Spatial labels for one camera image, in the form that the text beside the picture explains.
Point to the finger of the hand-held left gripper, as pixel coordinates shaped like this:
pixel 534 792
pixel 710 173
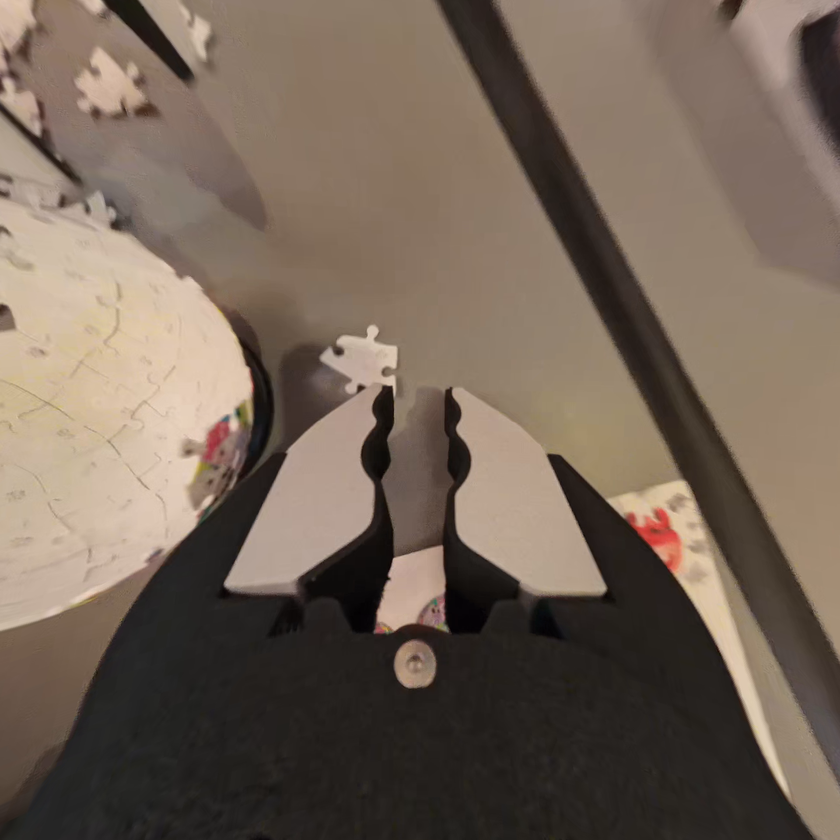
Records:
pixel 26 157
pixel 164 26

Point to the half-built colourful puzzle ball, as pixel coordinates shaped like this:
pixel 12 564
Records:
pixel 98 426

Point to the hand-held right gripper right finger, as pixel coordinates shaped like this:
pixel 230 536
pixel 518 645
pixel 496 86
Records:
pixel 525 525

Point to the scattered pile of puzzle pieces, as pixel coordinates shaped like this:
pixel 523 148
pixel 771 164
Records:
pixel 108 85

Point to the white printed instruction leaflet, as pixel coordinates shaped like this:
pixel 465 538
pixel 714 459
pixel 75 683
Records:
pixel 695 564

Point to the black round ball stand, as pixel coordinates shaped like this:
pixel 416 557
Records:
pixel 259 407

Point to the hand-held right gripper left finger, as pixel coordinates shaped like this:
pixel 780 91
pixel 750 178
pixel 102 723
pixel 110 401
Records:
pixel 302 525

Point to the printed cardboard puzzle box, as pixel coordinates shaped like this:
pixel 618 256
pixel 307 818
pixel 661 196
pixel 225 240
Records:
pixel 774 52

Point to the white curved jigsaw piece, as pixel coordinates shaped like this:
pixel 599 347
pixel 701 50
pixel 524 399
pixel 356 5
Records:
pixel 361 358

